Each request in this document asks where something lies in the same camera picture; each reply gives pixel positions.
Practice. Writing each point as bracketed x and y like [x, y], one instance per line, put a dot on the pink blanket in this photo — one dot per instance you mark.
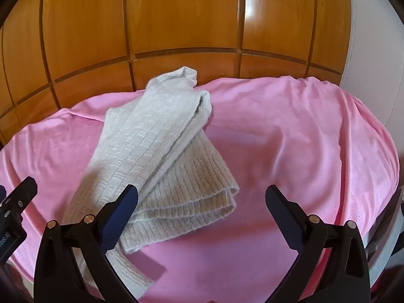
[284, 139]

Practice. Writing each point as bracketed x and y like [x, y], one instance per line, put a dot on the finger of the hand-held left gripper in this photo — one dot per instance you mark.
[20, 195]

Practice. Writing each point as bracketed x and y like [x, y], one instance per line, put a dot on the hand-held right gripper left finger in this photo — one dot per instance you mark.
[121, 212]

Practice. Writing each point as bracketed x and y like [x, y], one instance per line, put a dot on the white knitted sweater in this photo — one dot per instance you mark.
[151, 151]

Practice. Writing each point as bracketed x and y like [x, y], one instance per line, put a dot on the wooden panelled wardrobe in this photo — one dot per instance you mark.
[176, 22]

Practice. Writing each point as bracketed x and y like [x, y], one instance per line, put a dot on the white mattress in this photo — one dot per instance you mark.
[383, 246]

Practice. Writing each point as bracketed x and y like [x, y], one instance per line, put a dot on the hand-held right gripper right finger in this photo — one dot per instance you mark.
[282, 212]

